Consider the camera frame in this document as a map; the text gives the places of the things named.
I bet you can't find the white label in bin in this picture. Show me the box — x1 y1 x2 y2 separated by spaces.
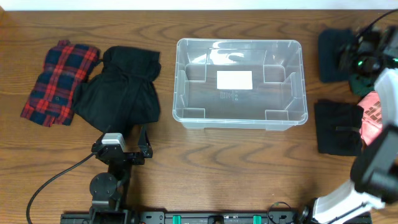
216 71 252 90

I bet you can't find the large black folded garment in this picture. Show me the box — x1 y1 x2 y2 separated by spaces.
72 46 161 135

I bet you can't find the pink folded shirt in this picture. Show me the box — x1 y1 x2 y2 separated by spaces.
358 91 382 145

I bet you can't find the clear plastic storage bin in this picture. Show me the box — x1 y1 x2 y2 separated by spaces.
172 38 308 131

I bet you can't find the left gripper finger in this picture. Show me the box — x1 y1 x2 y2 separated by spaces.
137 124 151 152
98 125 111 142

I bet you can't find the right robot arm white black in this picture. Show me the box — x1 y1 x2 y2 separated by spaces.
300 26 397 223

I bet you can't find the dark green shirt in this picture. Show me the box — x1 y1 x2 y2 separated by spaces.
348 74 376 97

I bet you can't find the dark navy garment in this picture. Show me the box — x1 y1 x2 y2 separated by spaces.
318 29 355 83

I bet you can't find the black garment with tape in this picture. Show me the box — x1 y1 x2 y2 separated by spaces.
314 100 364 156

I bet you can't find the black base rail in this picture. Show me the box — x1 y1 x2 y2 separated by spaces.
60 212 295 224

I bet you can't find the red plaid folded shirt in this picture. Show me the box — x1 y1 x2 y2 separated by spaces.
21 40 100 127

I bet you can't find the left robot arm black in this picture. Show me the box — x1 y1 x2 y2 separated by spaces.
86 125 153 224

